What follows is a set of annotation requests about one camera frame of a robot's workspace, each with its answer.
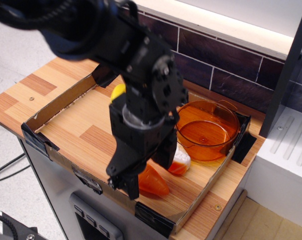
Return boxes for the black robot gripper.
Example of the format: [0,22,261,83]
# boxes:
[105,93,179,201]

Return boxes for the orange toy carrot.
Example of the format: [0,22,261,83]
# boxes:
[138,164,170,196]

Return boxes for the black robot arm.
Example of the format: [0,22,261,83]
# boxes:
[0,0,188,200]

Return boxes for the transparent orange plastic pot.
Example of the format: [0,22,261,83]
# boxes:
[176,100,240,162]

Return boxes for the cardboard fence with black tape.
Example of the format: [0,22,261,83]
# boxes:
[21,59,257,239]

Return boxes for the toy salmon sushi piece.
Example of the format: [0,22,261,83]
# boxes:
[168,143,191,175]

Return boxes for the grey toy oven front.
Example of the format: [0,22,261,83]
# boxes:
[69,193,124,240]

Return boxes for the brass screw right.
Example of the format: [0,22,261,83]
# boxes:
[215,204,221,211]

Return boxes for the yellow toy banana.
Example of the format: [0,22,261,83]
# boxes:
[110,83,126,103]

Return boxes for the black cable on floor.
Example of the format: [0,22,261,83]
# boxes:
[0,152,31,185]

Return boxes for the dark grey vertical post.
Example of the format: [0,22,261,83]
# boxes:
[259,17,302,137]

